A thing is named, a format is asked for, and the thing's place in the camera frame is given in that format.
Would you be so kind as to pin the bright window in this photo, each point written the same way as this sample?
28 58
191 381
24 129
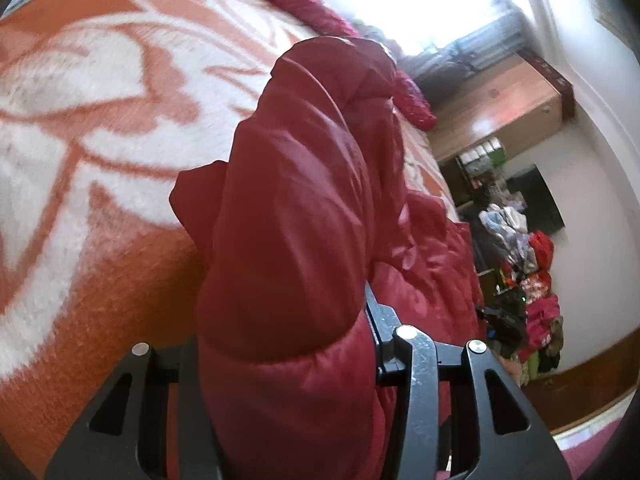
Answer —
440 0

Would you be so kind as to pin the dark red quilted jacket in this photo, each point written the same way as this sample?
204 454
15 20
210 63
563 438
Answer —
290 210

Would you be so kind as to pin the pile of colourful clothes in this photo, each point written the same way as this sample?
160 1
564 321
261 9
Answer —
535 280

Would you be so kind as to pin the black television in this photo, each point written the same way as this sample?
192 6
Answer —
540 200

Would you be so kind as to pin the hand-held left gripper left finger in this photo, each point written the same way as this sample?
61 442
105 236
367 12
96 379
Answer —
130 410

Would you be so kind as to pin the shelf with small boxes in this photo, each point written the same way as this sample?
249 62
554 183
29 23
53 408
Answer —
480 162

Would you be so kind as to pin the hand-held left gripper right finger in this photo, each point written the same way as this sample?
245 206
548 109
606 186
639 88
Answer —
450 410

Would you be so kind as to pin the wooden wardrobe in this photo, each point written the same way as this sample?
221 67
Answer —
490 115

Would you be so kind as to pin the orange and white blanket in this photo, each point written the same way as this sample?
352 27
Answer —
75 110

